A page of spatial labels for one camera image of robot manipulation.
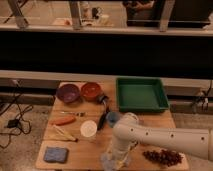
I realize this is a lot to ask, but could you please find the light blue towel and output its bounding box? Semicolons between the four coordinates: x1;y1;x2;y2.
100;153;130;171

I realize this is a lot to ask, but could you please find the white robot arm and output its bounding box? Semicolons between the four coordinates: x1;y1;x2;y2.
112;113;213;161

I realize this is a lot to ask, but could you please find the orange bowl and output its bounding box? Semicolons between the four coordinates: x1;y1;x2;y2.
81;82;102;101

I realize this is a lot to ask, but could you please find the purple bowl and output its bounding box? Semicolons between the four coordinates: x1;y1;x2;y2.
56;84;80;103

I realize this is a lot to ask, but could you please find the blue cup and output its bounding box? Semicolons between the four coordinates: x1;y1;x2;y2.
106;112;120;128

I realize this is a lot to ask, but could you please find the bunch of dark grapes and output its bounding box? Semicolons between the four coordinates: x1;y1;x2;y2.
143;150;182;167

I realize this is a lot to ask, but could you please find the white cup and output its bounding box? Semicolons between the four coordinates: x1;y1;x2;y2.
80;120;97;140

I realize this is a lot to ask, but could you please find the metal fork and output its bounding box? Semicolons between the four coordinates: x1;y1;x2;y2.
60;111;85;117

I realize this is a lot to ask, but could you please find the black dish brush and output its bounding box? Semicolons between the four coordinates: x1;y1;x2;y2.
97;95;109;130

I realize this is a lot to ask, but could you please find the green plastic tray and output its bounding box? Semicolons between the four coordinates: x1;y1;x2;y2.
116;78;169;113

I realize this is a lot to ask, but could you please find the orange carrot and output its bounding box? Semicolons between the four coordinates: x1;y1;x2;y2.
50;116;76;126

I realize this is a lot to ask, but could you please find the blue sponge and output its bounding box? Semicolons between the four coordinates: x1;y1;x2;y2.
43;147;69;163

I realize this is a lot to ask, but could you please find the black power adapter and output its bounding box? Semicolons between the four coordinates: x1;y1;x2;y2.
7;119;19;128

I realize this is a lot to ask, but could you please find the black cable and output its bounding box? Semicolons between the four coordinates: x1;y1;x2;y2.
0;81;34;150

